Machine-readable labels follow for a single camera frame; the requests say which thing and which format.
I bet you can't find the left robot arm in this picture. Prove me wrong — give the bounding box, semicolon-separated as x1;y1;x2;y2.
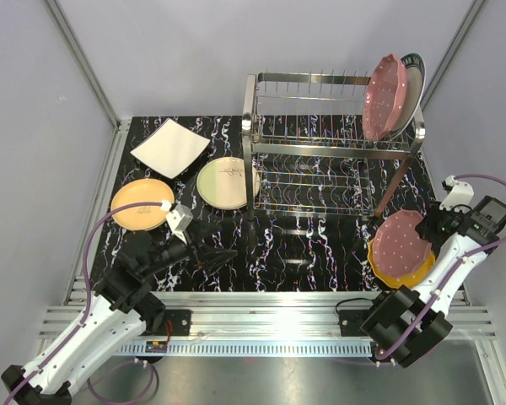
1;220;237;404

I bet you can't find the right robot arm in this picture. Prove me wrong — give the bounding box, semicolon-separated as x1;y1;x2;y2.
360;196;506;368

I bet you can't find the cream bordered plate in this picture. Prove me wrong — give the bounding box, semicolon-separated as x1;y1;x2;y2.
196;157;247;210

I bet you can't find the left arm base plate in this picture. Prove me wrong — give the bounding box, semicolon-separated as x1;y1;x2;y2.
159;309;192;337

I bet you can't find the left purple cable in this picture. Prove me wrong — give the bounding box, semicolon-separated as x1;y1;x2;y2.
2;202;170;405

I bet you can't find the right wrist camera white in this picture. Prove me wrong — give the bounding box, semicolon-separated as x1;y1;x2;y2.
439;175;474;213

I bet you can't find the stainless steel dish rack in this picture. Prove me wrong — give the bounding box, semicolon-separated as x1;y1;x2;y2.
241;72;425;219

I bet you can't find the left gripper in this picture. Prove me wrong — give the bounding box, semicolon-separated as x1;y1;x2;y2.
140;217;237;278

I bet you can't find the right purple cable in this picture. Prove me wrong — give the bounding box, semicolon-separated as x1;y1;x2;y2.
379;173;506;362

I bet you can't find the yellow dotted plate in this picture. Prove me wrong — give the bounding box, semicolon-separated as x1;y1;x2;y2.
368;240;435;289

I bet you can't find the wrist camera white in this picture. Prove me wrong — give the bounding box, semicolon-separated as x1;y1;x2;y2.
439;175;474;213
160;199;193;244

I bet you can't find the purple cable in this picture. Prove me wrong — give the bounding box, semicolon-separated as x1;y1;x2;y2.
2;202;170;405
379;173;506;362

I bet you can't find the grey green-rimmed plate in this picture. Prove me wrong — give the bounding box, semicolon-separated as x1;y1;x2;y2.
390;52;427;138

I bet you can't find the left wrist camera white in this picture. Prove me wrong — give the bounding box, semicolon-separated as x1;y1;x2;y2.
160;199;193;244

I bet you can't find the pink dotted plate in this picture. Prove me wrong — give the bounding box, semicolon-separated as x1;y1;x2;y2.
368;209;434;288
362;54;407;142

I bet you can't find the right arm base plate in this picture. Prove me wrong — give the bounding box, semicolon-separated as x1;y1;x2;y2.
336;309;369;338

